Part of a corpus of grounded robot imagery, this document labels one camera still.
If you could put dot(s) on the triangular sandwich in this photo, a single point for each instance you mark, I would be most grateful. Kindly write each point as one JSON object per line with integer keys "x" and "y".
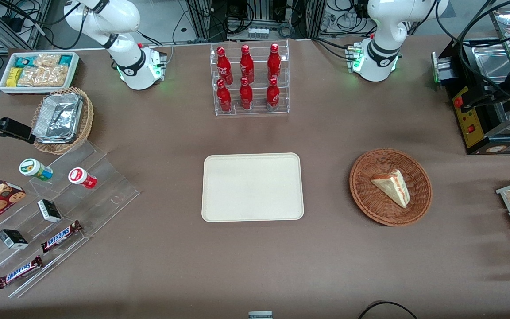
{"x": 392, "y": 186}

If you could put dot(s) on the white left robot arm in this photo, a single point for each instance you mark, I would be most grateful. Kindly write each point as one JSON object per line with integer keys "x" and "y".
{"x": 376, "y": 53}

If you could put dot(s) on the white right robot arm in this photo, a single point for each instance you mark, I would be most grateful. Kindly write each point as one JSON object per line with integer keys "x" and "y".
{"x": 126, "y": 66}

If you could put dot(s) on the tan wicker basket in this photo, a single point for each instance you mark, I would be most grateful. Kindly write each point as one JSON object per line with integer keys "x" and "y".
{"x": 87, "y": 119}

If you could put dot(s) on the cream rectangular plastic tray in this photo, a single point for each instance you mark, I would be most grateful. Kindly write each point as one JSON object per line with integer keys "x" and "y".
{"x": 252, "y": 187}

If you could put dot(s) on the brown round wicker basket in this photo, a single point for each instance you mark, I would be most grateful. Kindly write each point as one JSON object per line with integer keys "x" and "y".
{"x": 370, "y": 199}

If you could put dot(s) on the stacked aluminium foil trays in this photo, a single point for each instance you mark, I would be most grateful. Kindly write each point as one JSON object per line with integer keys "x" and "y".
{"x": 58, "y": 117}

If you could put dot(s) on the green lid snack cup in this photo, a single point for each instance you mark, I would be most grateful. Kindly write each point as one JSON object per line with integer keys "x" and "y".
{"x": 33, "y": 168}

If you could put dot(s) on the yellow snack packet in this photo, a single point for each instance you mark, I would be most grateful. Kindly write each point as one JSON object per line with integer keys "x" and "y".
{"x": 13, "y": 76}

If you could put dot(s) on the large clear cookie bag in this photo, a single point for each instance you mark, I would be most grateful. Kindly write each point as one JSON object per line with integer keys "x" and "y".
{"x": 44, "y": 76}

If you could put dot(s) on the teal snack packet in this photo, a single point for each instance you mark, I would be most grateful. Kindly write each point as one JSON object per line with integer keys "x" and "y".
{"x": 65, "y": 60}
{"x": 24, "y": 62}

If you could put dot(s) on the small clear cookie bag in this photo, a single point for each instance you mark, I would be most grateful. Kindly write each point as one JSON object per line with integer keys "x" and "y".
{"x": 47, "y": 60}

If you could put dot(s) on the white rectangular snack bin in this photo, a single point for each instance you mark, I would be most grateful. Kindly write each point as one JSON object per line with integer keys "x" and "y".
{"x": 74, "y": 73}

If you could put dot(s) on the red lid snack cup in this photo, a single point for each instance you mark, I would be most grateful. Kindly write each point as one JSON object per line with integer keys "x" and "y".
{"x": 80, "y": 177}

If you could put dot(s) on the small black carton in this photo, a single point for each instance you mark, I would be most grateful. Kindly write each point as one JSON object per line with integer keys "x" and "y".
{"x": 49, "y": 210}
{"x": 13, "y": 239}

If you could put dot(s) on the clear acrylic stepped display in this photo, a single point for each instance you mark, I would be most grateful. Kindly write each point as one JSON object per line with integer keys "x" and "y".
{"x": 104, "y": 195}

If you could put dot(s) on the Snickers chocolate bar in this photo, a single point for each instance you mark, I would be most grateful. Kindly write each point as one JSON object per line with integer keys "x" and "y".
{"x": 60, "y": 237}
{"x": 19, "y": 272}

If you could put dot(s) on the red cola bottle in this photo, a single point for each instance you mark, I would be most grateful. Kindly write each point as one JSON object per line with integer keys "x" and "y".
{"x": 273, "y": 95}
{"x": 274, "y": 62}
{"x": 223, "y": 66}
{"x": 224, "y": 97}
{"x": 246, "y": 95}
{"x": 246, "y": 64}

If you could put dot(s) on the clear acrylic bottle rack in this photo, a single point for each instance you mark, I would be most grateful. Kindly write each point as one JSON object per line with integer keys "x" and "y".
{"x": 259, "y": 108}

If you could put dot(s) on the white power strip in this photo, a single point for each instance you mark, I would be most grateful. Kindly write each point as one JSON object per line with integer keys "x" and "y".
{"x": 258, "y": 32}

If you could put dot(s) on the small grey box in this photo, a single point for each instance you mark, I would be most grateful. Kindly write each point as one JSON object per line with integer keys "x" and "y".
{"x": 260, "y": 315}

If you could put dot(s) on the black hot food warmer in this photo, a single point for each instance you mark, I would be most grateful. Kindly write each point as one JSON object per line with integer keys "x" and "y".
{"x": 467, "y": 119}

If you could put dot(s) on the steel warmer pan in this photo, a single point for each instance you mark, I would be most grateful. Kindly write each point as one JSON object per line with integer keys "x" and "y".
{"x": 492, "y": 64}

